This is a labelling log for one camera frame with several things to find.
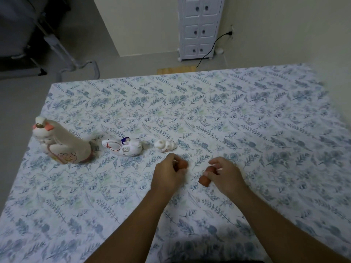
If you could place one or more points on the person's right hand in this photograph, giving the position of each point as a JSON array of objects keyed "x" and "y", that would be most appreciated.
[{"x": 229, "y": 178}]

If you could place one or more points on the person's left hand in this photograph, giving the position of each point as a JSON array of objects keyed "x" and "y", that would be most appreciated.
[{"x": 166, "y": 175}]

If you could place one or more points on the person's left fingers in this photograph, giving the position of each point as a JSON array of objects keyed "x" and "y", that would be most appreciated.
[{"x": 173, "y": 161}]

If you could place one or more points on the person's right fingers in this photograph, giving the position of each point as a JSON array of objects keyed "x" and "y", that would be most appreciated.
[{"x": 216, "y": 165}]

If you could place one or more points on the small orange figurine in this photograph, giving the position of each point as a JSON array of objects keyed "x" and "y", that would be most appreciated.
[{"x": 183, "y": 164}]

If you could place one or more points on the orange cylindrical figurine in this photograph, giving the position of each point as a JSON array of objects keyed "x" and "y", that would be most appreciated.
[{"x": 206, "y": 178}]

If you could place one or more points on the person's left forearm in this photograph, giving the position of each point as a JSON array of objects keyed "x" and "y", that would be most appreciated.
[{"x": 129, "y": 230}]

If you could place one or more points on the person's right forearm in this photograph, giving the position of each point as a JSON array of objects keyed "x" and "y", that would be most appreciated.
[{"x": 282, "y": 230}]

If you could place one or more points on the small white ceramic figurine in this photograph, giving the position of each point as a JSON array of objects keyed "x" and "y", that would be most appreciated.
[{"x": 164, "y": 145}]

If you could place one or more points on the floral patterned bedsheet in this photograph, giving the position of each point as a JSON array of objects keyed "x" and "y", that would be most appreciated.
[{"x": 192, "y": 120}]

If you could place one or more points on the white ceramic rabbit figurine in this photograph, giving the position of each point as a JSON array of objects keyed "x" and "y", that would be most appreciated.
[{"x": 123, "y": 146}]

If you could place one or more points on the wooden board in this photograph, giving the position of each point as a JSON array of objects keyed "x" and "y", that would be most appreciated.
[{"x": 175, "y": 71}]

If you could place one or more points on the large white bird figurine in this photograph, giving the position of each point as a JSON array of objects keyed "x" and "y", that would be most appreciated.
[{"x": 61, "y": 143}]

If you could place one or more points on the white drawer cabinet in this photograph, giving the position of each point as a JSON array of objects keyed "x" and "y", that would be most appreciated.
[{"x": 200, "y": 27}]

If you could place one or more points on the dark office chair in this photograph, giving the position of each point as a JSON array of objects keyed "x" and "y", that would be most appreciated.
[{"x": 22, "y": 32}]

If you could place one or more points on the white metal frame stand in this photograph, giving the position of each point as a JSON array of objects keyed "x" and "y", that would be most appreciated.
[{"x": 71, "y": 61}]

